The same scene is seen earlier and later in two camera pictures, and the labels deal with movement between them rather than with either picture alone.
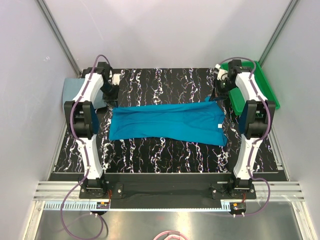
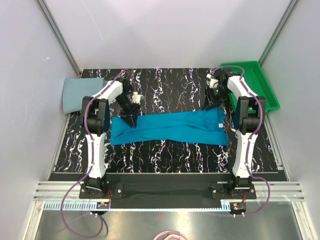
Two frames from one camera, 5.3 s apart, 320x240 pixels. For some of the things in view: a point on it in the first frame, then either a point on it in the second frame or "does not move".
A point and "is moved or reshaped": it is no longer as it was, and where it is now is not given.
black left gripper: (112, 100) → (130, 117)
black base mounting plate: (215, 191) does not move
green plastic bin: (236, 102) does not move
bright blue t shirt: (199, 121) is moved or reshaped
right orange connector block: (238, 206) does not move
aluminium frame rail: (281, 191) does not move
